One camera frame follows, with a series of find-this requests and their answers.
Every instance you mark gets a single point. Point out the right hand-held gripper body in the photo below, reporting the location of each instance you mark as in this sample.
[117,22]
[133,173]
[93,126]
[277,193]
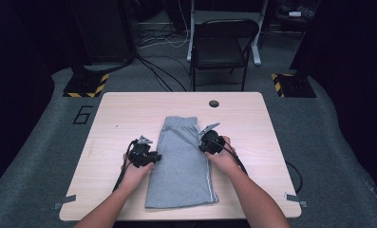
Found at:
[214,142]

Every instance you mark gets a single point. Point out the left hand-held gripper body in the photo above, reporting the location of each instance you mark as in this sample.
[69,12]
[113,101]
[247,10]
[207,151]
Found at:
[141,153]

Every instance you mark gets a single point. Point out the grey shorts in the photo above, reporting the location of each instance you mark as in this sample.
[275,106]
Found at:
[179,164]

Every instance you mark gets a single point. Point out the person's right hand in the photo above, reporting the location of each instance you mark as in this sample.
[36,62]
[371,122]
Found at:
[225,160]

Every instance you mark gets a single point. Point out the person's left hand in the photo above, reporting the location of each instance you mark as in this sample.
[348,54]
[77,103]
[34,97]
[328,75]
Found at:
[135,175]

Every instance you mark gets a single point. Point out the black table grommet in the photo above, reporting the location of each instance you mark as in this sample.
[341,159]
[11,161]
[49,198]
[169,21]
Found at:
[214,104]

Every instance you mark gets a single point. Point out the black base with hazard tape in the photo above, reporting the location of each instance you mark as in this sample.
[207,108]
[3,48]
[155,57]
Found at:
[84,85]
[295,85]

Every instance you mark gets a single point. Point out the black folding chair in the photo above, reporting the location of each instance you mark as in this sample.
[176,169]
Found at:
[219,52]

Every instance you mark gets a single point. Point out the black equipment stand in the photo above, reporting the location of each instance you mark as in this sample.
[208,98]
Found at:
[103,31]

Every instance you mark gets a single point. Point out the dark curtain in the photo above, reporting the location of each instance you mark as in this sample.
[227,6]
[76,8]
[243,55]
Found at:
[350,79]
[15,79]

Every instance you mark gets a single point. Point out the small white device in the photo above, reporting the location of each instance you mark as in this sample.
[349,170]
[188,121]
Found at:
[295,14]

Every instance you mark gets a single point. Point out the grey metal table bracket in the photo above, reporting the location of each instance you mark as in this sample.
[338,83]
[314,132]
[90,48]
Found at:
[65,200]
[295,199]

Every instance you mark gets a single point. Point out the white desk frame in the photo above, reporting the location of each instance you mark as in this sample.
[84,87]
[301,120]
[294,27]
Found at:
[257,47]

